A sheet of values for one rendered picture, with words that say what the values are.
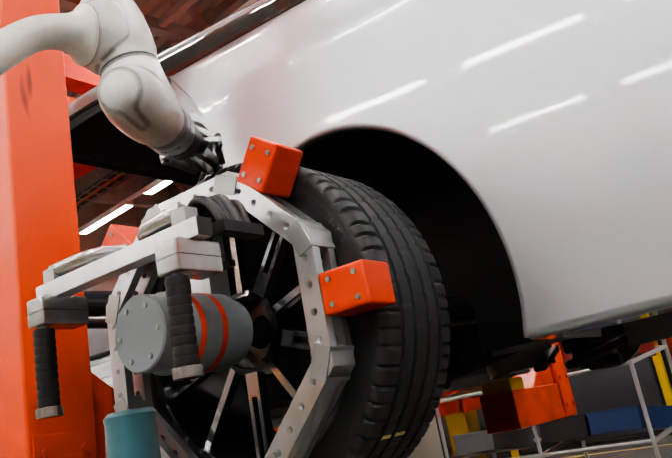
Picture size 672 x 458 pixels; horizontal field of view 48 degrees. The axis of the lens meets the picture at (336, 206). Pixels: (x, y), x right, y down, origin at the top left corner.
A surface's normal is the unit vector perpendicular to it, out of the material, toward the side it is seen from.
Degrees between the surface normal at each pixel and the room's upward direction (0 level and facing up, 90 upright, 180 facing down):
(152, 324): 90
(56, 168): 90
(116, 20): 82
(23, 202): 90
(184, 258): 90
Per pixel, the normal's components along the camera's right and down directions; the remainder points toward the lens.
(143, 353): -0.60, -0.12
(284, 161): 0.74, 0.29
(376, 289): 0.78, -0.31
